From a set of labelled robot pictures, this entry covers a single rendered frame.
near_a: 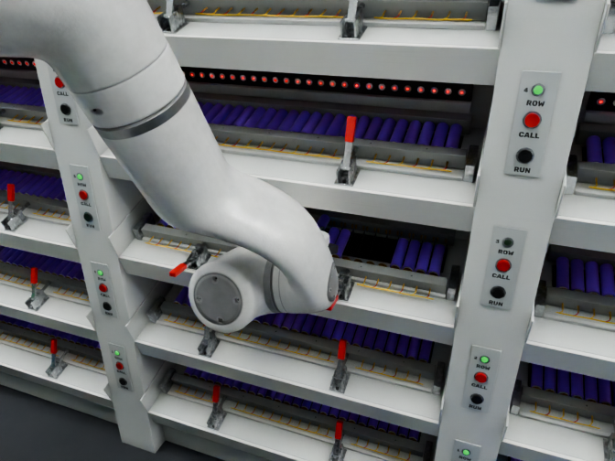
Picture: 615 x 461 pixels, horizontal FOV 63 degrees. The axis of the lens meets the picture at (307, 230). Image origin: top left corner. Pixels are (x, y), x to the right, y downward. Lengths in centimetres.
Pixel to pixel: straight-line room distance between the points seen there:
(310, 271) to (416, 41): 31
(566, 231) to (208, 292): 44
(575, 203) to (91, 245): 80
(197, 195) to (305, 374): 55
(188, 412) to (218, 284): 65
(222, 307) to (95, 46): 30
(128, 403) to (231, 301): 71
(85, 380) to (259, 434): 45
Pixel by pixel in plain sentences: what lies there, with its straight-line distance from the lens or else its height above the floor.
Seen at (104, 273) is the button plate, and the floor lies 47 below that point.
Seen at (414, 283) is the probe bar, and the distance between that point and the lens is 81.
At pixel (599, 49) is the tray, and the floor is 91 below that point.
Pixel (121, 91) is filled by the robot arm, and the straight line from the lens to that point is 43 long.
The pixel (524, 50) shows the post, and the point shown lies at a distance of 64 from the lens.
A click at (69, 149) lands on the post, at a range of 96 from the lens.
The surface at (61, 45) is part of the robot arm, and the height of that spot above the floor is 93.
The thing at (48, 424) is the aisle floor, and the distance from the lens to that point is 147.
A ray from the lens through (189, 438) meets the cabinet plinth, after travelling 128.
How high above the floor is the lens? 97
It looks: 26 degrees down
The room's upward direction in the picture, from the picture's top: straight up
